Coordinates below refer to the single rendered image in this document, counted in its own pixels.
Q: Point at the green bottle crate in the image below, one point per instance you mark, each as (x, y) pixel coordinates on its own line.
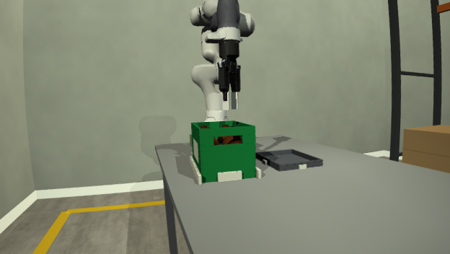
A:
(223, 158)

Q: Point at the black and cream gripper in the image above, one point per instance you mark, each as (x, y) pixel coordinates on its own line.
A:
(229, 52)

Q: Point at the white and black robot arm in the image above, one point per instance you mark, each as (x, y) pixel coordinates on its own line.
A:
(232, 24)

